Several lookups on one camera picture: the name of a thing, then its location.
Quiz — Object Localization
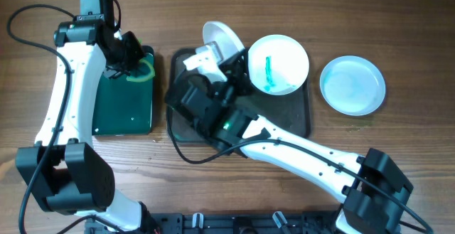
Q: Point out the dark green water tray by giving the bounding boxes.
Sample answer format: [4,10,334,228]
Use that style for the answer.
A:
[91,45,156,136]

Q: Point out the green yellow sponge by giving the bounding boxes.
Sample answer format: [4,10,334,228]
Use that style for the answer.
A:
[126,58,156,83]

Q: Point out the left black cable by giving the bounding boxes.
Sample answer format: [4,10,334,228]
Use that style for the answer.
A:
[6,3,93,234]

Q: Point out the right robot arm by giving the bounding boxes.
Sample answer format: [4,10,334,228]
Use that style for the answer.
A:
[165,51,416,233]

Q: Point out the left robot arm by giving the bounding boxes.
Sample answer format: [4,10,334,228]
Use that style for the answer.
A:
[15,0,160,233]

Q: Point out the white plate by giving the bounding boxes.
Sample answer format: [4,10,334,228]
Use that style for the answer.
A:
[202,21,245,60]
[247,34,309,96]
[319,55,386,117]

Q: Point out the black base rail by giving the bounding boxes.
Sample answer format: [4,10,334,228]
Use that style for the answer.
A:
[84,211,402,234]

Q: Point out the dark brown serving tray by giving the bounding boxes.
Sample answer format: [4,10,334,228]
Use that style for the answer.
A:
[165,47,311,144]

